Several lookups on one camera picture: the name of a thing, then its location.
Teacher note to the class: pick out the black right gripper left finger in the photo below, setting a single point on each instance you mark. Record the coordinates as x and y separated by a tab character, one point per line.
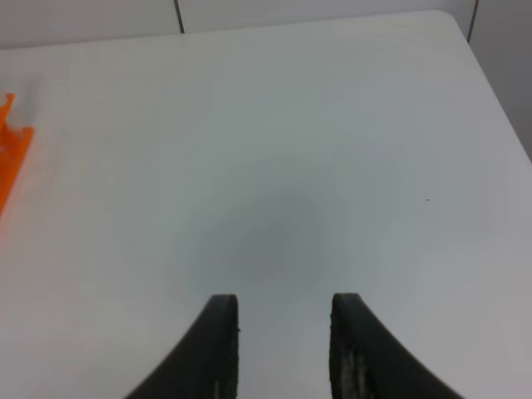
205	362

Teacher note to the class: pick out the orange test tube rack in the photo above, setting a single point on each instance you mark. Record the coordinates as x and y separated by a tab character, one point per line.
14	146

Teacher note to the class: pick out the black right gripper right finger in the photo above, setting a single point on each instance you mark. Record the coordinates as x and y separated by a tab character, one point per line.
367	361

